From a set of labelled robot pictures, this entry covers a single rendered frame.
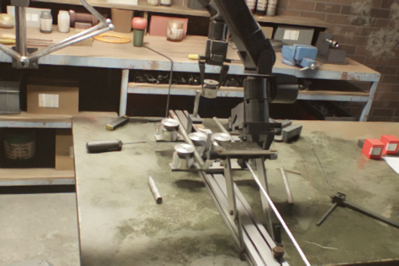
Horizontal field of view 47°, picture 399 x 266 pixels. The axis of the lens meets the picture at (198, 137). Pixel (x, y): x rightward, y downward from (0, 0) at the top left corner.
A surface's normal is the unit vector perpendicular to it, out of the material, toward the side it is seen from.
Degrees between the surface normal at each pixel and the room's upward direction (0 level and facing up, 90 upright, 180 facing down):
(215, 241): 0
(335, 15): 90
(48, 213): 0
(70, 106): 90
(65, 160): 90
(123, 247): 0
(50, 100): 90
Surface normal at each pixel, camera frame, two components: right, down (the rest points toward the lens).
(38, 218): 0.13, -0.91
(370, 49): 0.26, 0.42
